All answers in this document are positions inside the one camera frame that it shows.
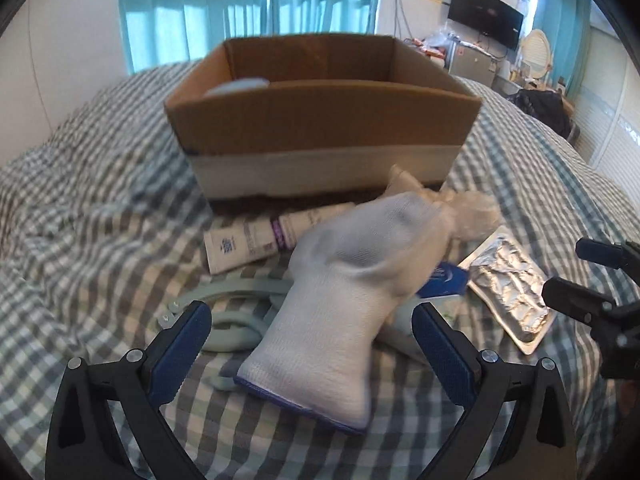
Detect silver blister pill pack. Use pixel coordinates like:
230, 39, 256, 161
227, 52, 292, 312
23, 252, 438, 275
459, 226, 555, 356

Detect blue tissue pack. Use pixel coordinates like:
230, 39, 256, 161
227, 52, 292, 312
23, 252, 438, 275
378, 261, 469, 363

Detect cream cloth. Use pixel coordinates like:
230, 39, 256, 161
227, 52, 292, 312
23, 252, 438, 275
382, 165, 502, 242

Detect white knit glove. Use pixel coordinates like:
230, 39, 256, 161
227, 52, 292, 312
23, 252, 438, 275
234, 192, 452, 432

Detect grey-green folding hanger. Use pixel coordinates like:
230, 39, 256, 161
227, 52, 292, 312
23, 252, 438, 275
160, 266, 296, 394

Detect white cream tube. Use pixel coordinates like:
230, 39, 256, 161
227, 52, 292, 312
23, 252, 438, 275
204, 203, 355, 274

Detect white wardrobe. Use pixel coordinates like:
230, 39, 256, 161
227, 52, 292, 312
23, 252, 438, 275
574, 21, 639, 202

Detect black clothes on chair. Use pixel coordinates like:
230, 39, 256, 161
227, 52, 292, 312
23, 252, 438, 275
506, 89, 572, 140

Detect white oval mirror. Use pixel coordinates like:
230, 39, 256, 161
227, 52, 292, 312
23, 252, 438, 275
520, 29, 552, 79

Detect silver mini fridge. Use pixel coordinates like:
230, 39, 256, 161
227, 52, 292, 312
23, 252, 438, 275
446, 40, 498, 87

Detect teal side curtain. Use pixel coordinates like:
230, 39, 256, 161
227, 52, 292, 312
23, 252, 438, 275
534, 0, 591, 99

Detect brown cardboard box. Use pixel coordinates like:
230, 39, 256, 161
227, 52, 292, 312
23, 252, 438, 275
165, 34, 482, 200

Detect teal window curtain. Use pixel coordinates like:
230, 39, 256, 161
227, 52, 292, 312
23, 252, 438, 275
118, 0, 378, 73

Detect black wall television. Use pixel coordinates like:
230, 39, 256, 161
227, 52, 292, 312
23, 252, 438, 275
448, 0, 524, 50

